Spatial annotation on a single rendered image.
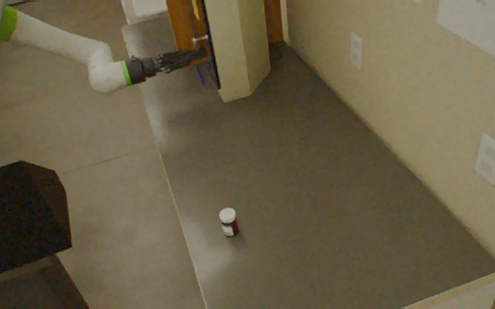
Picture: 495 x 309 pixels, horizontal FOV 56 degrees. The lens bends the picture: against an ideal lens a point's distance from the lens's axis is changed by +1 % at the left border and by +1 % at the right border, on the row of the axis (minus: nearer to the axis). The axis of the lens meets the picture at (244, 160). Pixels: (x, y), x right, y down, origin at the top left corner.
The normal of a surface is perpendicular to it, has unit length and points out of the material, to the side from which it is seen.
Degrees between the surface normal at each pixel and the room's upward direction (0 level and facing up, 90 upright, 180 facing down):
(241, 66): 90
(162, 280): 0
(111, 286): 0
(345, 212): 0
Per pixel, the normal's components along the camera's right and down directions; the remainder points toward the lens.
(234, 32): 0.31, 0.58
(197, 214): -0.13, -0.76
